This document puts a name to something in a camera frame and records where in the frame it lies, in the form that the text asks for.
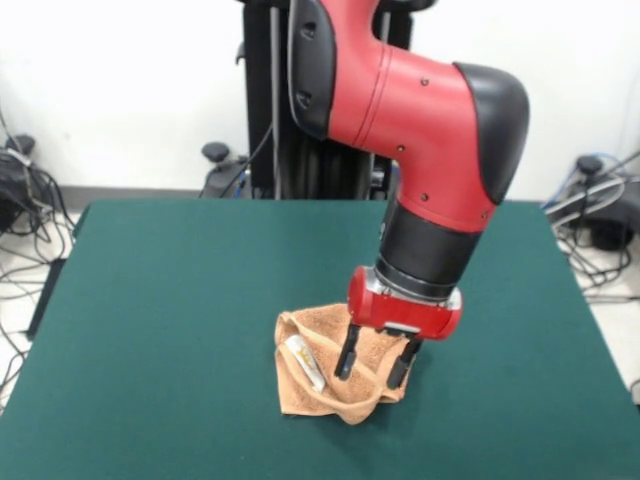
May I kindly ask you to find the dark green table cloth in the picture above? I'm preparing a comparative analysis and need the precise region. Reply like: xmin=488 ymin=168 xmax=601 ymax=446
xmin=0 ymin=198 xmax=640 ymax=480

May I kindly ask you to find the grey floor stand base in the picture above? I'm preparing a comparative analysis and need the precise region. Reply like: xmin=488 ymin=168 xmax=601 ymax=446
xmin=544 ymin=153 xmax=640 ymax=252

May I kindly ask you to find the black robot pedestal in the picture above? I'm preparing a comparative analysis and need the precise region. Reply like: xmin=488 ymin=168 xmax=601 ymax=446
xmin=199 ymin=0 xmax=417 ymax=202

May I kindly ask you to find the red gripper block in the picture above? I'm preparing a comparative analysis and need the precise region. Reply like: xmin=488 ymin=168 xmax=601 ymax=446
xmin=333 ymin=266 xmax=464 ymax=391

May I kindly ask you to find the black floor cable tangle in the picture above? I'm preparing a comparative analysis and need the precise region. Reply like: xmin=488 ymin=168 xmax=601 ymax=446
xmin=0 ymin=164 xmax=77 ymax=406
xmin=553 ymin=232 xmax=640 ymax=307

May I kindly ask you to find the black floor stand base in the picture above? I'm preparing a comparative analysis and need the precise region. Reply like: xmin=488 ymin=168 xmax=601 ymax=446
xmin=0 ymin=133 xmax=76 ymax=237

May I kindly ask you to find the tan terry towel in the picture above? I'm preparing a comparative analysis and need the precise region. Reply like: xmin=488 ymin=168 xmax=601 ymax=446
xmin=273 ymin=301 xmax=424 ymax=427

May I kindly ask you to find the blue floor cable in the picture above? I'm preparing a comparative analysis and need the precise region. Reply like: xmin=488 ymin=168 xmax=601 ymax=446
xmin=541 ymin=152 xmax=629 ymax=211

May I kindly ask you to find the black pedestal cable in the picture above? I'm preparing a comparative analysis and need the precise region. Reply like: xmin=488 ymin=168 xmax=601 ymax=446
xmin=218 ymin=122 xmax=277 ymax=200

